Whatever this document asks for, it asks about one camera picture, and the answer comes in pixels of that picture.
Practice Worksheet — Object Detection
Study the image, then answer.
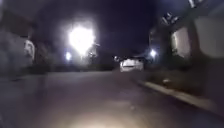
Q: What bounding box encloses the concrete kerb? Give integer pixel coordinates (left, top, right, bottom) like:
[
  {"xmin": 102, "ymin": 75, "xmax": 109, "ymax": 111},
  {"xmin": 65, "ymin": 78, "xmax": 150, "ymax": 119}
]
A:
[{"xmin": 138, "ymin": 79, "xmax": 224, "ymax": 117}]

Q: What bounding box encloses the bright street lamp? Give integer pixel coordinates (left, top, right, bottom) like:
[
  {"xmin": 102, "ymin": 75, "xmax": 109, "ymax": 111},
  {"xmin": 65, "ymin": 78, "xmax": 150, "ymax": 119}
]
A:
[{"xmin": 68, "ymin": 24, "xmax": 98, "ymax": 56}]

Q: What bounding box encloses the grey wall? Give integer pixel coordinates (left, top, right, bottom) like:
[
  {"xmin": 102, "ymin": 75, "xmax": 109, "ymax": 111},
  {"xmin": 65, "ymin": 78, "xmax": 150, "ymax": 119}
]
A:
[{"xmin": 0, "ymin": 28, "xmax": 36, "ymax": 76}]

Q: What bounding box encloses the white car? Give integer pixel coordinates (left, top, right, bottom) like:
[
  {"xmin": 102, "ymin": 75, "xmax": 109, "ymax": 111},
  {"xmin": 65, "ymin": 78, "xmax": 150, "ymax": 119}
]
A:
[{"xmin": 119, "ymin": 58, "xmax": 145, "ymax": 73}]

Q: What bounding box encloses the dark pavement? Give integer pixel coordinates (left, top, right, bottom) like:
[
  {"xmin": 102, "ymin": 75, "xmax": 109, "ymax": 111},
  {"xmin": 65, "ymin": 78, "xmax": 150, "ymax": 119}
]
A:
[{"xmin": 133, "ymin": 69, "xmax": 224, "ymax": 108}]

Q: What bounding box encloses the building with pale walls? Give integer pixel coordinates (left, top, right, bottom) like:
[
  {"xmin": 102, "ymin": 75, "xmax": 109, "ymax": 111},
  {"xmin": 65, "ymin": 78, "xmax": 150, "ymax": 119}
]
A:
[{"xmin": 148, "ymin": 0, "xmax": 224, "ymax": 78}]

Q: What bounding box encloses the grey asphalt road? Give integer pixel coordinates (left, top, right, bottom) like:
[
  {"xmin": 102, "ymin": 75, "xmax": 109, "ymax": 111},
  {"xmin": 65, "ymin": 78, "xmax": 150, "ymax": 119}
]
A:
[{"xmin": 0, "ymin": 70, "xmax": 224, "ymax": 128}]

